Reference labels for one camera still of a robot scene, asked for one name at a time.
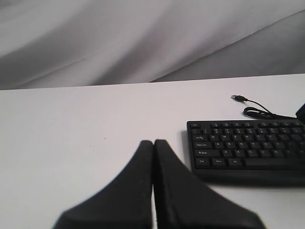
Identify black USB cable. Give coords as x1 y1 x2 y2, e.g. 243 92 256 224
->
230 94 298 119

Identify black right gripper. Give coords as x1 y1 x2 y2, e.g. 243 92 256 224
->
295 104 305 119

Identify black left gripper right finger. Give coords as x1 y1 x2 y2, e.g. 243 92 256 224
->
153 139 265 229

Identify black acer keyboard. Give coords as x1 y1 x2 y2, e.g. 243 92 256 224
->
187 119 305 187

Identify white backdrop cloth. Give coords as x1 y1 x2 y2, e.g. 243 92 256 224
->
0 0 305 90

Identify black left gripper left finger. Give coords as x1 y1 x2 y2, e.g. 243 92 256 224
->
54 140 153 229

